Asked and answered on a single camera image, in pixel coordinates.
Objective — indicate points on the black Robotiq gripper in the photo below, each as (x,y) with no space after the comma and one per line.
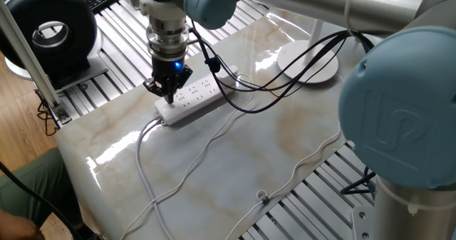
(167,67)

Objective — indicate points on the white power strip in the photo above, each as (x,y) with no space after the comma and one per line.
(192,103)

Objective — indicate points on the white power adapter plug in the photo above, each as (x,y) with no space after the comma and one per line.
(228,77)

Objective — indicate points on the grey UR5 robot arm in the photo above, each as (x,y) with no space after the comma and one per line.
(392,119)

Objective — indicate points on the white lamp base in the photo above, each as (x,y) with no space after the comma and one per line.
(320,71)

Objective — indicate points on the person's right hand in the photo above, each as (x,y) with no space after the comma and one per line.
(14,229)

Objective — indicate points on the marble pattern table mat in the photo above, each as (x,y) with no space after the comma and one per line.
(267,144)

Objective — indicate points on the green trousers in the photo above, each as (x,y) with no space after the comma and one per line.
(21,190)

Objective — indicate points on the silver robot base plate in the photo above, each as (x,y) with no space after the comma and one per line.
(363,222)

